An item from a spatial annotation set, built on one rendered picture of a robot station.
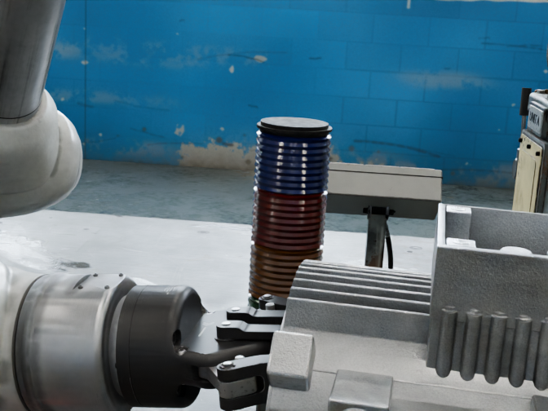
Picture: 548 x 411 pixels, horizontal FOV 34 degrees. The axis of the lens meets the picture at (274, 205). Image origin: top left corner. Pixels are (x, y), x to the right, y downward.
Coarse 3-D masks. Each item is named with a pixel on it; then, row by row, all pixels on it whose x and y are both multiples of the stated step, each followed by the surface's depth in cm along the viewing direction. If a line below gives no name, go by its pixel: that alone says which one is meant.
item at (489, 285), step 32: (448, 224) 53; (480, 224) 54; (512, 224) 54; (544, 224) 54; (448, 256) 45; (480, 256) 45; (512, 256) 45; (544, 256) 45; (448, 288) 46; (480, 288) 45; (512, 288) 45; (544, 288) 45; (448, 320) 46; (480, 320) 46; (512, 320) 46; (544, 320) 45; (448, 352) 46; (480, 352) 46; (512, 352) 46; (544, 352) 45; (512, 384) 46; (544, 384) 46
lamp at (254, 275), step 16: (256, 256) 71; (272, 256) 70; (288, 256) 70; (304, 256) 70; (320, 256) 72; (256, 272) 71; (272, 272) 70; (288, 272) 70; (256, 288) 72; (272, 288) 71; (288, 288) 70
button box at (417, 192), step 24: (336, 168) 126; (360, 168) 126; (384, 168) 126; (408, 168) 126; (336, 192) 125; (360, 192) 125; (384, 192) 125; (408, 192) 124; (432, 192) 124; (408, 216) 130; (432, 216) 129
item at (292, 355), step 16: (288, 336) 47; (304, 336) 47; (272, 352) 46; (288, 352) 46; (304, 352) 46; (272, 368) 46; (288, 368) 46; (304, 368) 46; (272, 384) 47; (288, 384) 46; (304, 384) 46
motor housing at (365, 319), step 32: (320, 288) 50; (352, 288) 50; (384, 288) 51; (416, 288) 50; (288, 320) 49; (320, 320) 49; (352, 320) 48; (384, 320) 48; (416, 320) 48; (320, 352) 48; (352, 352) 48; (384, 352) 48; (416, 352) 48; (320, 384) 47; (416, 384) 47; (448, 384) 46; (480, 384) 46
